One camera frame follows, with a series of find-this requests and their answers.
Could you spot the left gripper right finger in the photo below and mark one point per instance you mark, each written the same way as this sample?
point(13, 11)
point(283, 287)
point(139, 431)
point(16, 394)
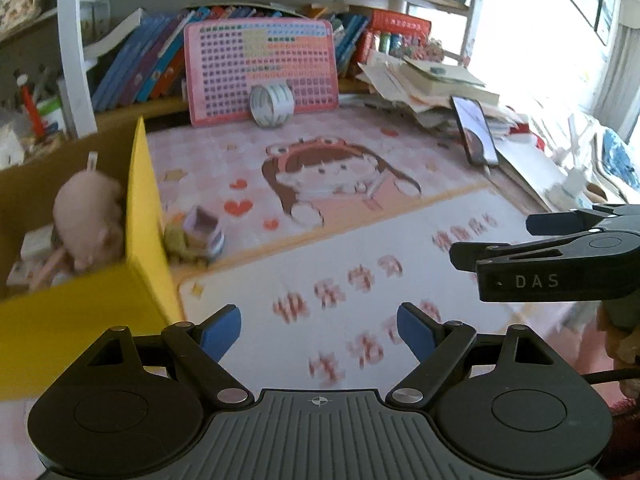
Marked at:
point(440, 349)

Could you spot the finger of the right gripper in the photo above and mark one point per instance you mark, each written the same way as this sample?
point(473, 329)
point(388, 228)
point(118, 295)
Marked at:
point(466, 256)
point(603, 217)

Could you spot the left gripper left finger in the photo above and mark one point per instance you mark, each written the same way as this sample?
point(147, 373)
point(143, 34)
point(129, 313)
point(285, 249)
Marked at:
point(197, 349)

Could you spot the toy dump truck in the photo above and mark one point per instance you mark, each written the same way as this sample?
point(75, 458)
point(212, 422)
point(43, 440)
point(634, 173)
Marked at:
point(195, 238)

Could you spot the pink handheld fan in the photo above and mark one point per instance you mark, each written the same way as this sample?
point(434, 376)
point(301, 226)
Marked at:
point(56, 263)

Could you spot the pink plush pig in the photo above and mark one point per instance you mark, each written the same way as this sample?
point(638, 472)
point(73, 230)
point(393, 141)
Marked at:
point(87, 215)

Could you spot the large white charger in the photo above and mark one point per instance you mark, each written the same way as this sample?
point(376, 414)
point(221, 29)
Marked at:
point(38, 244)

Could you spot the clear tape roll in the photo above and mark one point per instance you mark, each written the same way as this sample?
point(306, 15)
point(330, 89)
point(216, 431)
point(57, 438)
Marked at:
point(271, 105)

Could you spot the small white red box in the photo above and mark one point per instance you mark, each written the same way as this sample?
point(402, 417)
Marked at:
point(19, 275)

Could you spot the smartphone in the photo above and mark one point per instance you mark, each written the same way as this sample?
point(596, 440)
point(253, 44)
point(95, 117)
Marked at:
point(478, 143)

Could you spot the pink checkered tablecloth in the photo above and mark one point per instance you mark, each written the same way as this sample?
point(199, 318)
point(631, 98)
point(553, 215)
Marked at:
point(318, 302)

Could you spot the yellow cardboard box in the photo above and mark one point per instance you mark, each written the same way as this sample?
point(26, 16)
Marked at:
point(43, 332)

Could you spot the stack of papers and books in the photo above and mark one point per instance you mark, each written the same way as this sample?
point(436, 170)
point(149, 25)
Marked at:
point(423, 89)

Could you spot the red book box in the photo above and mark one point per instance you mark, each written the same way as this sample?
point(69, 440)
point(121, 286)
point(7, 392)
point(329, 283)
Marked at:
point(391, 29)

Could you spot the pink keyboard learning board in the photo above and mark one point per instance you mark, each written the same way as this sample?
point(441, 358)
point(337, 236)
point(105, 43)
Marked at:
point(226, 59)

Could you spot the row of books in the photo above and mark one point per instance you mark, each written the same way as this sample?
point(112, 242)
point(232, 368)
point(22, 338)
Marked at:
point(150, 63)

